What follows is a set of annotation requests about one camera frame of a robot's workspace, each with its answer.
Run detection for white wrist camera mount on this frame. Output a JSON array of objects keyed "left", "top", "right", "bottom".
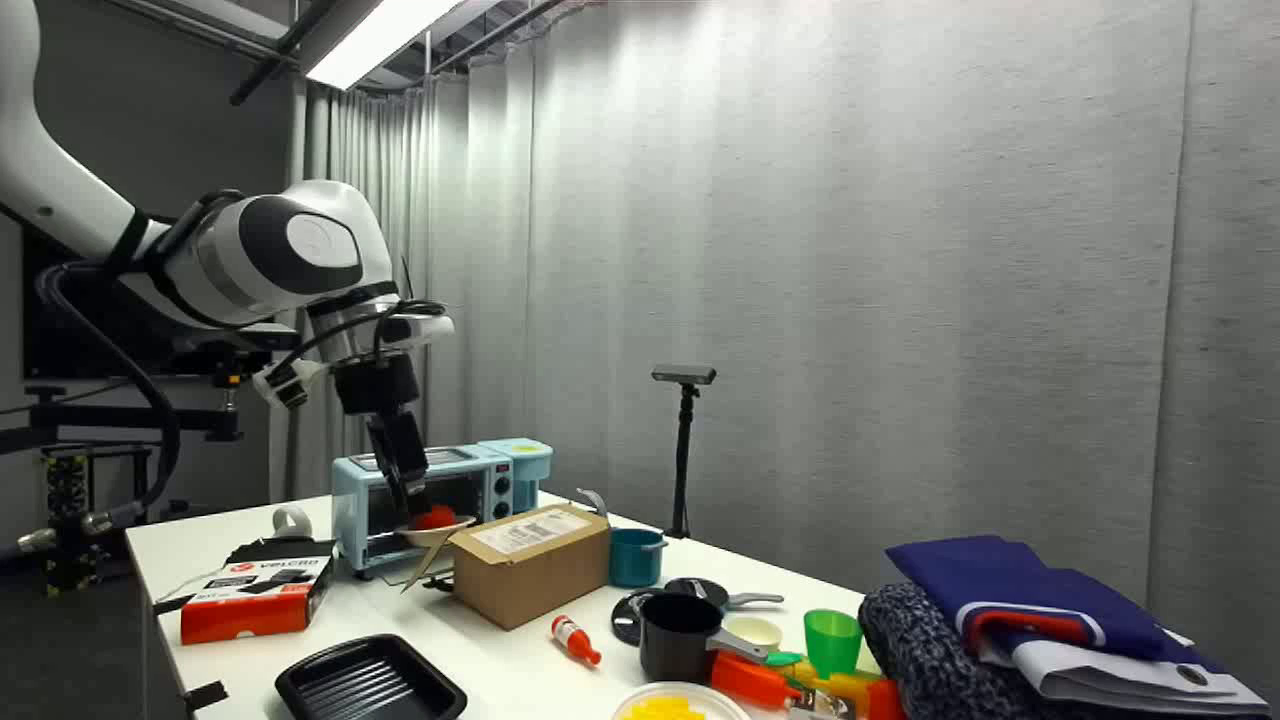
[{"left": 249, "top": 349, "right": 331, "bottom": 415}]

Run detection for black metal rack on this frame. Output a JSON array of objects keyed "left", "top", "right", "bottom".
[{"left": 37, "top": 441, "right": 151, "bottom": 595}]

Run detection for green plastic cup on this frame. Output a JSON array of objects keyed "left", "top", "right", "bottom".
[{"left": 802, "top": 607, "right": 866, "bottom": 679}]

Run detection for blue folded cloth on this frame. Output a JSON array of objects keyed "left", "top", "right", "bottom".
[{"left": 885, "top": 533, "right": 1224, "bottom": 673}]

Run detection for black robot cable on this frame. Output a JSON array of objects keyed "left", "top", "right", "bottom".
[{"left": 37, "top": 255, "right": 183, "bottom": 537}]

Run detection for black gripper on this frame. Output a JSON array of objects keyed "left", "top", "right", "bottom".
[{"left": 331, "top": 354, "right": 433, "bottom": 516}]

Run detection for thin wooden stick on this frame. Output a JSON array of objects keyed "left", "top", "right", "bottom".
[{"left": 398, "top": 522, "right": 476, "bottom": 592}]

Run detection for yellow toy food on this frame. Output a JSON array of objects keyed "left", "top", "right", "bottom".
[{"left": 798, "top": 664, "right": 873, "bottom": 717}]

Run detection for pale yellow bowl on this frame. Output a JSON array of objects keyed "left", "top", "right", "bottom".
[{"left": 716, "top": 607, "right": 794, "bottom": 658}]

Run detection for orange toy carrot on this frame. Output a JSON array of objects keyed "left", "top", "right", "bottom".
[{"left": 704, "top": 644, "right": 807, "bottom": 717}]

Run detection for red toy ketchup bottle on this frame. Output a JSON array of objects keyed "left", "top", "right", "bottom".
[{"left": 548, "top": 612, "right": 609, "bottom": 673}]

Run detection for teal mug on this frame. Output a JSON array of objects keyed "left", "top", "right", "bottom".
[{"left": 606, "top": 523, "right": 669, "bottom": 592}]

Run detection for dark patterned cloth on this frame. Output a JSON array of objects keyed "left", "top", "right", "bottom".
[{"left": 857, "top": 577, "right": 1073, "bottom": 720}]

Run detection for white round plate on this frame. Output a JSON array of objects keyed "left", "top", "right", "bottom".
[{"left": 612, "top": 679, "right": 754, "bottom": 720}]

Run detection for black camera stand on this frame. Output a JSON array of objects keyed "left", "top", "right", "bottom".
[{"left": 669, "top": 381, "right": 702, "bottom": 542}]

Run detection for small black flat object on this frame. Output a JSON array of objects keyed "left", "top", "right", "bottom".
[{"left": 225, "top": 533, "right": 336, "bottom": 568}]

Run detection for red orange box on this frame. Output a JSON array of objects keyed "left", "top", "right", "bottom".
[{"left": 177, "top": 556, "right": 336, "bottom": 649}]

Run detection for black pot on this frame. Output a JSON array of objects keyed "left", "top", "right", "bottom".
[{"left": 635, "top": 587, "right": 728, "bottom": 690}]

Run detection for black pot lid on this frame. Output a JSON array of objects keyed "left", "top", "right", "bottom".
[{"left": 609, "top": 583, "right": 656, "bottom": 653}]

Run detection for long fluorescent light panel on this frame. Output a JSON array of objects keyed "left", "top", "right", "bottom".
[{"left": 299, "top": 0, "right": 464, "bottom": 98}]

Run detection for white folded cloth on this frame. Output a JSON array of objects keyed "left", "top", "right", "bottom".
[{"left": 986, "top": 636, "right": 1271, "bottom": 720}]

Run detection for light blue toy oven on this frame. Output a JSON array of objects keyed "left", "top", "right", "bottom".
[{"left": 328, "top": 438, "right": 557, "bottom": 581}]

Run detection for black metal beam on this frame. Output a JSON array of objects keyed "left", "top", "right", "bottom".
[{"left": 0, "top": 396, "right": 244, "bottom": 452}]

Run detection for orange toy food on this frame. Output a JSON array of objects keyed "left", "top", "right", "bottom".
[{"left": 866, "top": 675, "right": 908, "bottom": 720}]

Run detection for black plastic tray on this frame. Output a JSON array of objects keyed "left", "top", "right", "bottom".
[{"left": 274, "top": 631, "right": 472, "bottom": 720}]

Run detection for brown cardboard box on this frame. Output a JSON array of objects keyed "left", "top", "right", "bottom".
[{"left": 447, "top": 500, "right": 617, "bottom": 631}]

